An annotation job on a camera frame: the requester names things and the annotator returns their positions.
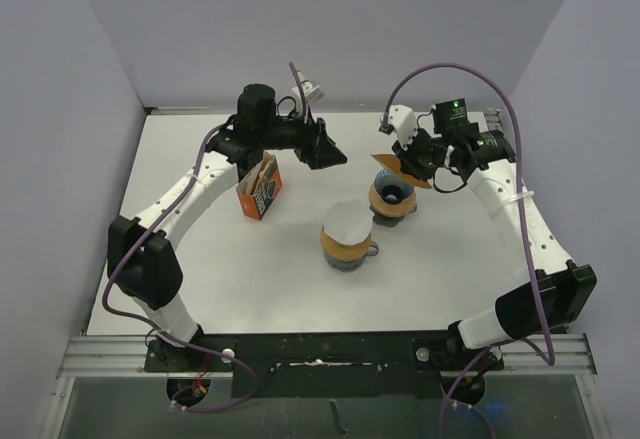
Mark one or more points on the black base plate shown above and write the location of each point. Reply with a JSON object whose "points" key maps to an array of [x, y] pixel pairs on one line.
{"points": [[327, 365]]}

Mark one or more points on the brown paper coffee filter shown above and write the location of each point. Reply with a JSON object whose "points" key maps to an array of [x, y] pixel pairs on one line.
{"points": [[393, 164]]}

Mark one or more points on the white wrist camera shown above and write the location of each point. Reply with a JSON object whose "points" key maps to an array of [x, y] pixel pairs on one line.
{"points": [[310, 94], [401, 121]]}

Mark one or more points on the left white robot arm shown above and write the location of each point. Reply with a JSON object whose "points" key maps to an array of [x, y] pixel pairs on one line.
{"points": [[141, 257]]}

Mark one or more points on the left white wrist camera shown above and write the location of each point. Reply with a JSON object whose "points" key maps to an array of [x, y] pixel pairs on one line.
{"points": [[310, 94]]}

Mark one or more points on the blue plastic dripper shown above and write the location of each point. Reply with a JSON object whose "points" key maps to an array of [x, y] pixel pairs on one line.
{"points": [[392, 189]]}

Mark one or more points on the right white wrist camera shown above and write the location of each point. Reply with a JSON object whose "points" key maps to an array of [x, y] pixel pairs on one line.
{"points": [[401, 121]]}

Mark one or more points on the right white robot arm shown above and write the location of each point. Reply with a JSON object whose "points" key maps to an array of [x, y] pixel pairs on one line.
{"points": [[552, 289]]}

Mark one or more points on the grey plastic dripper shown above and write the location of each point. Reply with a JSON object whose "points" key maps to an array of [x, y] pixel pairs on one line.
{"points": [[390, 215]]}

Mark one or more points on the orange coffee filter box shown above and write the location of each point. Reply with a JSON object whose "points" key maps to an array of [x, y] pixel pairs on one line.
{"points": [[259, 189]]}

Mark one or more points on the white paper coffee filter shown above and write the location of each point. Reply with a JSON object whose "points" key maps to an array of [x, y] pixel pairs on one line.
{"points": [[348, 223]]}

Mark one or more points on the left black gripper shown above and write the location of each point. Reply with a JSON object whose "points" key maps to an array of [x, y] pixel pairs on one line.
{"points": [[315, 148]]}

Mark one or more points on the grey glass carafe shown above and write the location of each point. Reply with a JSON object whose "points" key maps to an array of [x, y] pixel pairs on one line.
{"points": [[351, 265]]}

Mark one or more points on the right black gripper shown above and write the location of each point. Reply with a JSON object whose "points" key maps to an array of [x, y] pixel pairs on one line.
{"points": [[406, 157]]}

